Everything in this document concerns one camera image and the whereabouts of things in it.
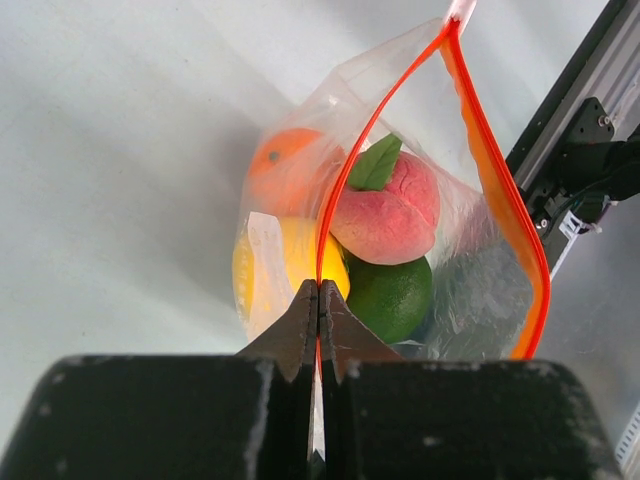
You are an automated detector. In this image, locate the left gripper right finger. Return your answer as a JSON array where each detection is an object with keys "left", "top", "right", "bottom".
[{"left": 319, "top": 281, "right": 622, "bottom": 479}]

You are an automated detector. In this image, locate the pink peach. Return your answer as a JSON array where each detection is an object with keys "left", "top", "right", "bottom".
[{"left": 330, "top": 134, "right": 440, "bottom": 265}]

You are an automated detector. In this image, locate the yellow lemon fruit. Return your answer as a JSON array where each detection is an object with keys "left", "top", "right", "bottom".
[{"left": 232, "top": 215, "right": 351, "bottom": 326}]

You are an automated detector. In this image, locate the orange fruit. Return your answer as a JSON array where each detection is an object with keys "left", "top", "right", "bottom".
[{"left": 247, "top": 128, "right": 346, "bottom": 217}]

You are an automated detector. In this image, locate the clear orange-zip plastic bag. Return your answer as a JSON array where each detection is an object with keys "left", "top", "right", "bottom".
[{"left": 236, "top": 1, "right": 550, "bottom": 361}]

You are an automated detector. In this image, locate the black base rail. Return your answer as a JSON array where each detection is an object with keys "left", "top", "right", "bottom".
[{"left": 507, "top": 1, "right": 639, "bottom": 272}]

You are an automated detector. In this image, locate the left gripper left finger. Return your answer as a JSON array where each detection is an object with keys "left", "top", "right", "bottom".
[{"left": 1, "top": 280, "right": 318, "bottom": 479}]

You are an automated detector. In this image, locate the green lime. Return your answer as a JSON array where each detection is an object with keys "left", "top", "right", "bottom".
[{"left": 346, "top": 255, "right": 432, "bottom": 344}]

